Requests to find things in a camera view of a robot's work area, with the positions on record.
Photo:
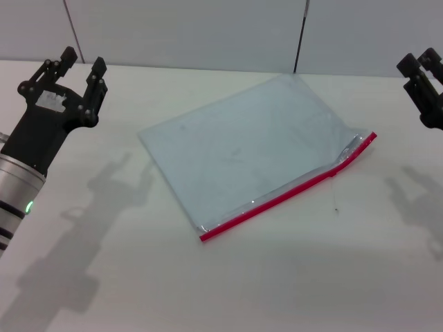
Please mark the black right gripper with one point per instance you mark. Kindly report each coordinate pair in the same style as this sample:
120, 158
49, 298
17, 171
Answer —
434, 119

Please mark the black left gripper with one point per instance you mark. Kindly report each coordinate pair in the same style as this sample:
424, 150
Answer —
41, 128

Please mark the small red zipper slider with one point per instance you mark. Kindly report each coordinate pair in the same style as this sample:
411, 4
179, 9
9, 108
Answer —
333, 175

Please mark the clear red-zipped document bag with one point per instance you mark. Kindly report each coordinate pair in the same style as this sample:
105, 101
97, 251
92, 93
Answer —
249, 145

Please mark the thin black vertical rod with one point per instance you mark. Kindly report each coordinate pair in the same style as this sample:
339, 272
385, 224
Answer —
300, 41

